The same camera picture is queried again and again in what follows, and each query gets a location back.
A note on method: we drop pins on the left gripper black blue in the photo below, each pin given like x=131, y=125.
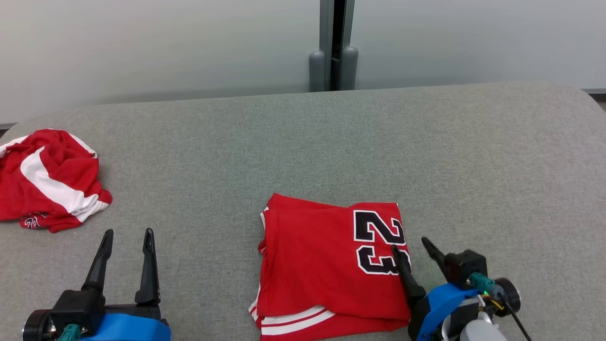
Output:
x=80, y=308

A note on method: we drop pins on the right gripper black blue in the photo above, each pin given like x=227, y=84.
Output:
x=442, y=303

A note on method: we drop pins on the red jersey number 23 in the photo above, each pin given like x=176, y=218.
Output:
x=312, y=265

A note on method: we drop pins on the red shorts white stripe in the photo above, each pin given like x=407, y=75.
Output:
x=14, y=199

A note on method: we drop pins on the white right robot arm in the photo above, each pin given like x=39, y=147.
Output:
x=480, y=331

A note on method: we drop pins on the teal connector right gripper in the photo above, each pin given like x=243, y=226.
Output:
x=483, y=283

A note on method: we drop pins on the teal connector gripper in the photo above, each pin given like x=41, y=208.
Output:
x=483, y=283
x=70, y=333

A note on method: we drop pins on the teal connector left gripper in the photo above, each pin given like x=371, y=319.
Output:
x=70, y=333

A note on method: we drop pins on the grey fabric sofa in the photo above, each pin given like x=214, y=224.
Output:
x=189, y=166

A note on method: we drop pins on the grey cylinder post foot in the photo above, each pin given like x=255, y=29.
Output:
x=316, y=71
x=349, y=68

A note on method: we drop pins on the grey wall skirting strip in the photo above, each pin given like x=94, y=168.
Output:
x=594, y=91

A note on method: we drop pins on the grey partition post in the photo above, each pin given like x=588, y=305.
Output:
x=325, y=28

